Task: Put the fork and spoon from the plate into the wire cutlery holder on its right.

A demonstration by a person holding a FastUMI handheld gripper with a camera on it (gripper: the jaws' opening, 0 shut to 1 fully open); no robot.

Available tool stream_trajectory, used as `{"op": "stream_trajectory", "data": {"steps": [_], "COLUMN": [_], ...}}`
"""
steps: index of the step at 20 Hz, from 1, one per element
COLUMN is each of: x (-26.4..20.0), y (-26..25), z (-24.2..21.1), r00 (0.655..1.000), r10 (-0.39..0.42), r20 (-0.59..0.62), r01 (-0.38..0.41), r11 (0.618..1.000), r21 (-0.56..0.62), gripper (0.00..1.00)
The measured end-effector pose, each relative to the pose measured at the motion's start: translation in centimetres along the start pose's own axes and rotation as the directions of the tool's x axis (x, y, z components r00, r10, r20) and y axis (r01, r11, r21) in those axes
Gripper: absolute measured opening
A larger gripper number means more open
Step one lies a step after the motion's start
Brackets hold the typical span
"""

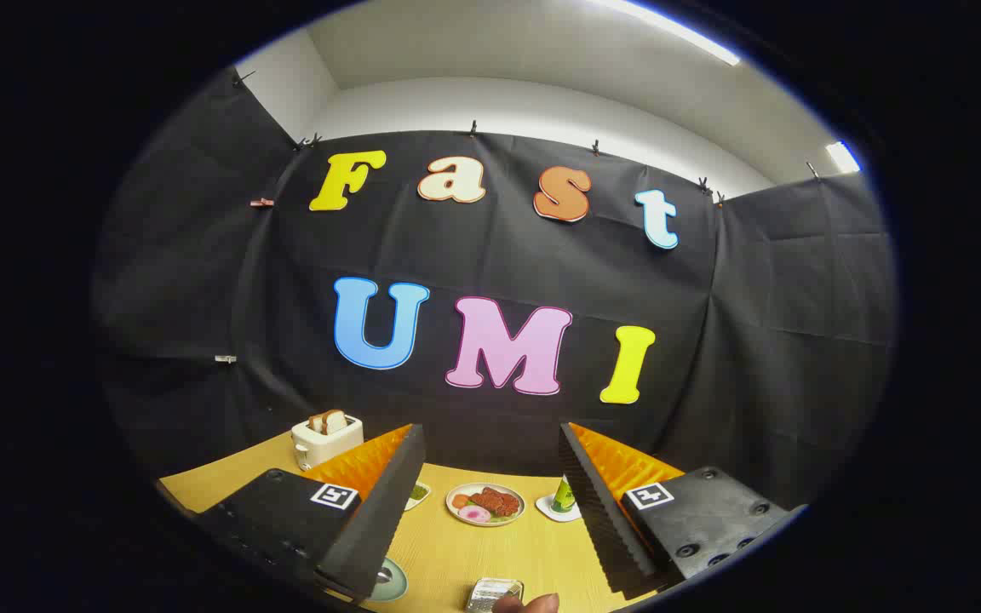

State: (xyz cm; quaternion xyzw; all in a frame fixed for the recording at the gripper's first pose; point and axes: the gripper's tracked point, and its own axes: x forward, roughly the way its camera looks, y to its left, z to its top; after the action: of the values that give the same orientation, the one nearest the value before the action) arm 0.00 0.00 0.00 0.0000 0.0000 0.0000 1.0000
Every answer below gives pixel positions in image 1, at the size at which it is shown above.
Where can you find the light teal plate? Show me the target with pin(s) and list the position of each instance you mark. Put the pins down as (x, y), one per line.
(392, 583)

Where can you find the black backdrop cloth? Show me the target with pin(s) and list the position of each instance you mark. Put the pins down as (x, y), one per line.
(499, 255)

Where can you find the orange carrot slice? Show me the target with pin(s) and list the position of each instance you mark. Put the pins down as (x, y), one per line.
(460, 501)

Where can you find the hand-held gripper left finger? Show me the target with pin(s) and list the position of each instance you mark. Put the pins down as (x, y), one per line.
(384, 511)

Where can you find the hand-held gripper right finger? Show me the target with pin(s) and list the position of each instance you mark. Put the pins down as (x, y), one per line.
(597, 511)

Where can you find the white toaster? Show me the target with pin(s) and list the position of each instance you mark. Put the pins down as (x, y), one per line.
(329, 444)

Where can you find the row of black clips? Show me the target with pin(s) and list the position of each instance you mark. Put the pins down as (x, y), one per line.
(473, 128)

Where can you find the long ceiling light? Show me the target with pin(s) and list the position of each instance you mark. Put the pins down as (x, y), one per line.
(678, 30)

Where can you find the green label water bottle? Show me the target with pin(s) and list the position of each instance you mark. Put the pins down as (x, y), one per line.
(563, 495)

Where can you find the white plate with food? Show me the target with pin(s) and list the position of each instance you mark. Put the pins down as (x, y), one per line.
(503, 519)

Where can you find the white divided condiment dish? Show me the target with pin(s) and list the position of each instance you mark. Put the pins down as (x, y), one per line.
(419, 494)

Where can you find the toast bread slice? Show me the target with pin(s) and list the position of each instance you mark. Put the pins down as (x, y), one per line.
(335, 420)
(316, 421)

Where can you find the small ceiling light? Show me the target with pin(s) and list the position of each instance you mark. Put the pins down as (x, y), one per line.
(842, 157)

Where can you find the brown meat slices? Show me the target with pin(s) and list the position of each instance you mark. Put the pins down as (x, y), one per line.
(495, 501)

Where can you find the pink ham slice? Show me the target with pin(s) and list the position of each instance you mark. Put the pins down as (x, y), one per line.
(473, 513)

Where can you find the perforated metal tray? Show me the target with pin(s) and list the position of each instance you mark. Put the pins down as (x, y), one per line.
(490, 592)

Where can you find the white square coaster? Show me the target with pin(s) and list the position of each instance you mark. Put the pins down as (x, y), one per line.
(554, 512)

